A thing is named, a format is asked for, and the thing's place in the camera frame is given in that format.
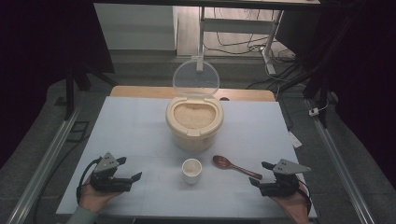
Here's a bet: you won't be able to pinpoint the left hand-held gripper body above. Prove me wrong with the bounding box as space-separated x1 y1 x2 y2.
90 151 134 193

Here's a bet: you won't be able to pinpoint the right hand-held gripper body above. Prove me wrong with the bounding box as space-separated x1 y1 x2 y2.
259 159 312 198

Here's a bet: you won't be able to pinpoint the brown wooden spoon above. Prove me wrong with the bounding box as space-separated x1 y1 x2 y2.
212 155 263 181

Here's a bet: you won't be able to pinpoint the white cup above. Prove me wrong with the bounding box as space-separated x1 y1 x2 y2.
181 158 204 186

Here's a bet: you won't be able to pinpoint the beige rice container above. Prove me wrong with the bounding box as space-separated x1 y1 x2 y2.
165 95 225 153

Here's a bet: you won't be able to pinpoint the person's left hand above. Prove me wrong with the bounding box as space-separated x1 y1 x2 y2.
77 175 123 215

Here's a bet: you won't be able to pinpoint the person's right hand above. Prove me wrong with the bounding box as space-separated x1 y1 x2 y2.
269 184 311 224

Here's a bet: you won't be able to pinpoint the white table mat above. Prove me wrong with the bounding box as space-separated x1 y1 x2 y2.
55 95 318 219

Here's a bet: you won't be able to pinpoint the white paper tag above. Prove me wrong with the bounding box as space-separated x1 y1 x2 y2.
287 130 304 149

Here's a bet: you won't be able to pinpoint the uncooked rice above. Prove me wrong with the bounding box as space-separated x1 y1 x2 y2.
173 103 217 130

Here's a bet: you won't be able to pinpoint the black stand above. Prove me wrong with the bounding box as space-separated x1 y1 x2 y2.
63 60 120 121

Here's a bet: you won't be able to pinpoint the clear round container lid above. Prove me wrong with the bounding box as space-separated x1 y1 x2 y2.
172 59 221 97

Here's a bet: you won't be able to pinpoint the white cabinet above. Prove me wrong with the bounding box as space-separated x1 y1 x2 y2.
93 3 178 51

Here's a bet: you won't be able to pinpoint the left hand-held gripper cable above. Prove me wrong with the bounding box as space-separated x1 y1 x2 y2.
76 157 104 205

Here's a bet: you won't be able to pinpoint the hand-held gripper cable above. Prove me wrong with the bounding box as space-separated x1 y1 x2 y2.
76 157 104 205
295 177 313 217

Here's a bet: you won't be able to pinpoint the right hand-held gripper cable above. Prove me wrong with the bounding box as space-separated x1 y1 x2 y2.
295 177 313 217

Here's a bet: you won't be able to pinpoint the black floor frame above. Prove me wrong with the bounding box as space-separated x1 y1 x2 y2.
65 120 91 144

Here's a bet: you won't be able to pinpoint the aluminium frame rail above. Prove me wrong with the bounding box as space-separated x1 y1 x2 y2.
304 98 376 224
6 106 82 224

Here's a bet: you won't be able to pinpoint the black floor cables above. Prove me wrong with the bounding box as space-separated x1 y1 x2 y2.
203 7 297 64

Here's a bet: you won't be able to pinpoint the white desk frame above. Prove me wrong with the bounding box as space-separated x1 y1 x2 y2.
195 7 285 76

